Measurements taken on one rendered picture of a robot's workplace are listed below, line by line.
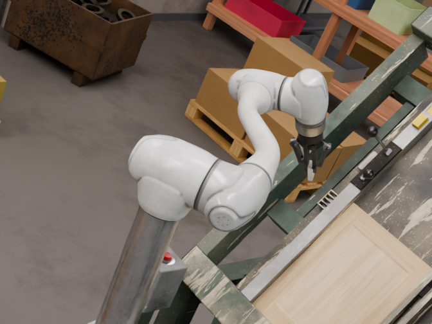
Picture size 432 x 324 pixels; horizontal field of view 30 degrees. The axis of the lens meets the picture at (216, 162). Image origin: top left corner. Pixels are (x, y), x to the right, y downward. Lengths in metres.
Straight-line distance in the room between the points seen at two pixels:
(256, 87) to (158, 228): 0.58
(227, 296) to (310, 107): 0.79
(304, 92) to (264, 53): 3.88
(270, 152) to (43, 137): 3.25
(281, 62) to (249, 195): 4.25
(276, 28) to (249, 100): 5.66
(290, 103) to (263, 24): 5.69
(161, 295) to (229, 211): 0.98
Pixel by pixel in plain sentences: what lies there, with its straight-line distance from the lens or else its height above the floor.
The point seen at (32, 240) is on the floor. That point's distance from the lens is 4.18.
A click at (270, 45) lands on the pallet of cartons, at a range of 6.09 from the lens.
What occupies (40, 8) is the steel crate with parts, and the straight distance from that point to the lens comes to 6.00.
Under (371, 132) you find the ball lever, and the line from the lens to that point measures 2.74.
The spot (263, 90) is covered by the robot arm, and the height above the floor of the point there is 1.64.
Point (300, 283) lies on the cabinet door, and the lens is 2.73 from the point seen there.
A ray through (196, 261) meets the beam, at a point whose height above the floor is 0.88.
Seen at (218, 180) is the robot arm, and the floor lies 1.58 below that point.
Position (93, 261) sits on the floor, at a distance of 4.18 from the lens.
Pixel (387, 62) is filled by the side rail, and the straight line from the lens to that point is 3.00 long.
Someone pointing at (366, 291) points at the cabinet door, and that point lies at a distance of 2.67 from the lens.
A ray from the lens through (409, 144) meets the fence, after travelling 2.83.
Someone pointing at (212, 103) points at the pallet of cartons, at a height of 0.22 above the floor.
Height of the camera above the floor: 2.38
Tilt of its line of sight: 25 degrees down
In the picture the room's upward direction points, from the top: 24 degrees clockwise
